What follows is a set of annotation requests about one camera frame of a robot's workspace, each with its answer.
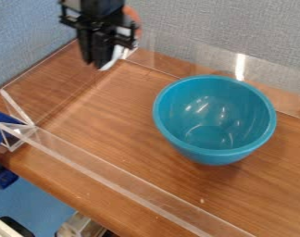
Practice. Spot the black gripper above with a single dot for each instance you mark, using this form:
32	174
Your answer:
90	17

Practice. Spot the white brown-capped toy mushroom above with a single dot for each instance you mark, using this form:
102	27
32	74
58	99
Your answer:
122	39

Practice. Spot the blue plastic bowl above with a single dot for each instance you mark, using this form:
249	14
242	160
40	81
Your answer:
215	119

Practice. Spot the clear acrylic left barrier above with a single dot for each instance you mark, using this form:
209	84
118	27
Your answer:
48	85

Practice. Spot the clear acrylic barrier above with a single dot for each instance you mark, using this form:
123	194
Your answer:
183	214
48	85
182	57

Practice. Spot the clear acrylic back barrier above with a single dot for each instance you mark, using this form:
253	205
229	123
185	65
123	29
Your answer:
182	57

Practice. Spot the clear box under table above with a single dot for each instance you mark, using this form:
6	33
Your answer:
79	226

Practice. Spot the clear acrylic front barrier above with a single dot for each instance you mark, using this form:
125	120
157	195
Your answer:
183	214

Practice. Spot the black white object bottom left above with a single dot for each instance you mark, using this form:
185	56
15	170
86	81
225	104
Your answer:
12	229

